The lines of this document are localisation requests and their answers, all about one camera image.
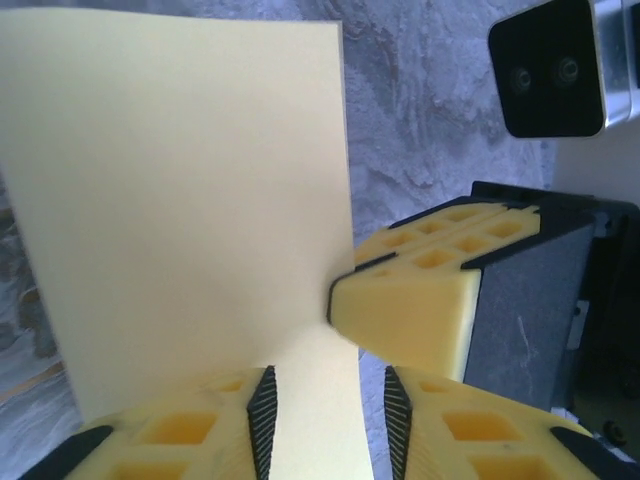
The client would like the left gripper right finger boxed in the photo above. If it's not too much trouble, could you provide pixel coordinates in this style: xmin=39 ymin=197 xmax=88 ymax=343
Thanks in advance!
xmin=383 ymin=366 xmax=640 ymax=480

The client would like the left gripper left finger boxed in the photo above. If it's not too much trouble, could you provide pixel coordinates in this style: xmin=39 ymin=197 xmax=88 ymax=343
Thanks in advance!
xmin=19 ymin=365 xmax=278 ymax=480

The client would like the pale yellow paper sheet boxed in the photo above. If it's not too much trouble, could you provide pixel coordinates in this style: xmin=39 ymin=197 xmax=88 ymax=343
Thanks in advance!
xmin=0 ymin=7 xmax=376 ymax=480

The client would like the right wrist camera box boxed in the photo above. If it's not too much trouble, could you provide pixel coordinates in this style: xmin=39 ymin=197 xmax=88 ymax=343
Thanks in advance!
xmin=487 ymin=0 xmax=640 ymax=140

